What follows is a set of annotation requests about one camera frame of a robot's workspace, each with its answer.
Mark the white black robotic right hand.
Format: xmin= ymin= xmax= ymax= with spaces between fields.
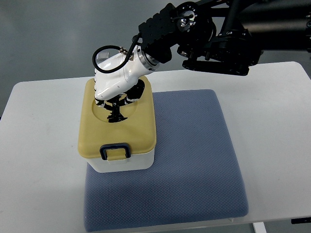
xmin=94 ymin=46 xmax=159 ymax=110

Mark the upper floor socket plate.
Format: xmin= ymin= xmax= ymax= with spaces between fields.
xmin=96 ymin=50 xmax=109 ymax=63

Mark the white storage box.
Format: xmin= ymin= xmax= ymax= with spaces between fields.
xmin=86 ymin=149 xmax=155 ymax=173

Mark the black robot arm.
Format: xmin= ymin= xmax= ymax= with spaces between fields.
xmin=133 ymin=0 xmax=311 ymax=76

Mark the blue grey cushion mat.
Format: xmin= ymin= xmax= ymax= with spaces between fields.
xmin=84 ymin=89 xmax=248 ymax=232

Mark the black clamp at table edge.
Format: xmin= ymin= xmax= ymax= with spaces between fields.
xmin=291 ymin=217 xmax=311 ymax=224

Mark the white table leg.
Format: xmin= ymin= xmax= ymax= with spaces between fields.
xmin=252 ymin=222 xmax=267 ymax=233

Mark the yellow box lid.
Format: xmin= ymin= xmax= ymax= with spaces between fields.
xmin=78 ymin=76 xmax=156 ymax=159

